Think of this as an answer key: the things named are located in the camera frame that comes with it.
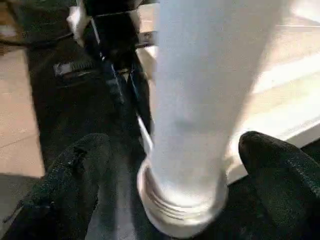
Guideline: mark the black work mat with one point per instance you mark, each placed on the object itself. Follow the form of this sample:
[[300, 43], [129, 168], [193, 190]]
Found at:
[[75, 115]]

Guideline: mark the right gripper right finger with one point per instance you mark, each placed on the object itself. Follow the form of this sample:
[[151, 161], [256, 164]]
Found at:
[[287, 190]]

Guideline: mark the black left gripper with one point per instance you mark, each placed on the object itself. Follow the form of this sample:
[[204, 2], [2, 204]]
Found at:
[[117, 35]]

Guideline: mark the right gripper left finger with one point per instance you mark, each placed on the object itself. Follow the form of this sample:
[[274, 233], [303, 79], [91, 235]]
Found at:
[[60, 190]]

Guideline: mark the white plastic table leg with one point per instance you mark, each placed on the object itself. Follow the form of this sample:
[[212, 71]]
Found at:
[[200, 100]]

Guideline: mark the white plastic table top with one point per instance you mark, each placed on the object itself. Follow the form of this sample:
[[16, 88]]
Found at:
[[290, 100]]

